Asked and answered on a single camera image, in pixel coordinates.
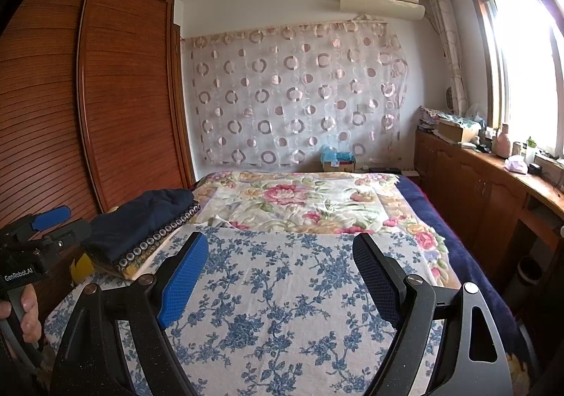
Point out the person's left hand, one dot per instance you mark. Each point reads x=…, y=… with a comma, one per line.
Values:
x=31, y=316

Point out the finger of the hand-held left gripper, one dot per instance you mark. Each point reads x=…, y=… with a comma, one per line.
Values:
x=52, y=219
x=72, y=235

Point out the small cardboard box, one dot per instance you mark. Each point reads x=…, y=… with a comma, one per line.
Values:
x=340, y=166

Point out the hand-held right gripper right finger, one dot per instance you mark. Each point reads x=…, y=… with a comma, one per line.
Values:
x=376, y=277

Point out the patterned window drape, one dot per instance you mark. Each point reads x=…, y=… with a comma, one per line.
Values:
x=449, y=47

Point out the sheer circle-patterned curtain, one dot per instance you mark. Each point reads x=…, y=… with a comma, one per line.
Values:
x=286, y=92

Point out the pink bottle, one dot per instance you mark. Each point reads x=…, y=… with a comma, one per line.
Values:
x=501, y=141

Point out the long wooden cabinet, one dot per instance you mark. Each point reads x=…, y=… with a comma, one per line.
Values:
x=471, y=189

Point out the wooden slatted wardrobe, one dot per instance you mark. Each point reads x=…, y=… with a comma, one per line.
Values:
x=123, y=105

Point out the small black box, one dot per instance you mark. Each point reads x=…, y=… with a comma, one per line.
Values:
x=536, y=168

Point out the dark oval object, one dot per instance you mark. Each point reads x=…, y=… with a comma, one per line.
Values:
x=450, y=99

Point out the dark waste bin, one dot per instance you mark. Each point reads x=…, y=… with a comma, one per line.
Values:
x=529, y=273

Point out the window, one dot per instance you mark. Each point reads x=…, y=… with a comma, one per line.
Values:
x=524, y=70

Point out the dark blue blanket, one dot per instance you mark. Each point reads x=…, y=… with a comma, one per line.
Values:
x=476, y=272

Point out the pink crumpled cloth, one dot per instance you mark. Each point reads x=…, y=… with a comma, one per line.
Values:
x=516, y=165

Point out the floral blanket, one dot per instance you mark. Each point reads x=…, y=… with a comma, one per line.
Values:
x=308, y=197

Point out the clear plastic bag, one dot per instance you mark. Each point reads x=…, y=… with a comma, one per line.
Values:
x=474, y=113

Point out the stack of papers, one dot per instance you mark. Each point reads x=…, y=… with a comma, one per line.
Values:
x=428, y=120

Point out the green-capped bottle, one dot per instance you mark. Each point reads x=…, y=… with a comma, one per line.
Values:
x=531, y=151

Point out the flat cardboard box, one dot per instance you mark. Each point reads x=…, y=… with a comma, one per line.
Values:
x=456, y=131

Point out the blue plastic bag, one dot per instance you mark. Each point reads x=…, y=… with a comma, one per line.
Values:
x=332, y=153

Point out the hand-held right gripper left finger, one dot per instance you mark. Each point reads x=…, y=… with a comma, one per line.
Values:
x=183, y=281

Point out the navy printed T-shirt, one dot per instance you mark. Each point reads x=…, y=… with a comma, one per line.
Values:
x=136, y=219

